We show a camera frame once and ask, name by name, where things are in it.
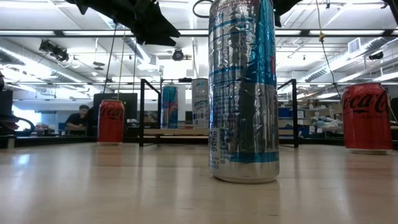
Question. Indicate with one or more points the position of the black curved tube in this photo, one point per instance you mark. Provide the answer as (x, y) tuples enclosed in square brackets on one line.
[(6, 119)]

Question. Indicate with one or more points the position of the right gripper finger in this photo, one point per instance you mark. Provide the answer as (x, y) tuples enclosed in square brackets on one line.
[(281, 7)]

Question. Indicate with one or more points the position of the white Celsius can blue print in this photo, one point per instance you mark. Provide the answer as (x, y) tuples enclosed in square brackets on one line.
[(200, 104)]

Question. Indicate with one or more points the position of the black monitor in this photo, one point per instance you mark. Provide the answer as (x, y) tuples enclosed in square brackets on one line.
[(127, 102)]

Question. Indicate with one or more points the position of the round black ceiling camera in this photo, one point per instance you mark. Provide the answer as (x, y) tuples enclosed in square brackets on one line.
[(178, 54)]

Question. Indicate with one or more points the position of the black overhead frame beam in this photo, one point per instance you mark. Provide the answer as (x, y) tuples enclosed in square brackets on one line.
[(59, 32)]

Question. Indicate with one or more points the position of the person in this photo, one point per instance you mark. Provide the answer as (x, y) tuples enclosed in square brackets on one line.
[(76, 119)]

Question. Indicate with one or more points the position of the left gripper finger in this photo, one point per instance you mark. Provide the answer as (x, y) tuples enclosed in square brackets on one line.
[(155, 31)]

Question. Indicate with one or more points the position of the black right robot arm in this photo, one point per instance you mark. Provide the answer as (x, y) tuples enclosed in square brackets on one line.
[(394, 6)]

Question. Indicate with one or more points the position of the red Coca-Cola can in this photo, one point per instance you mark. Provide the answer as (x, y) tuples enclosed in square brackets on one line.
[(367, 124), (110, 124)]

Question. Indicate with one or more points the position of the small black ceiling device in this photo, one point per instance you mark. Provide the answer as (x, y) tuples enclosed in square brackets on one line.
[(376, 56)]

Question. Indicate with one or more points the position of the black box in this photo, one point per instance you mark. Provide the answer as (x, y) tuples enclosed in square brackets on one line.
[(5, 102)]

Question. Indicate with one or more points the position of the black aluminium table frame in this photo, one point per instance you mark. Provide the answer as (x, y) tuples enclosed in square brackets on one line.
[(62, 140)]

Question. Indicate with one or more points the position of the blue storage bin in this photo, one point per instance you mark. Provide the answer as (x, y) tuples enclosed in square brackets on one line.
[(284, 112)]

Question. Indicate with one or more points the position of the blue silver Red Bull can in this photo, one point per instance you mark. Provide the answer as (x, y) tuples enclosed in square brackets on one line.
[(169, 107), (242, 93)]

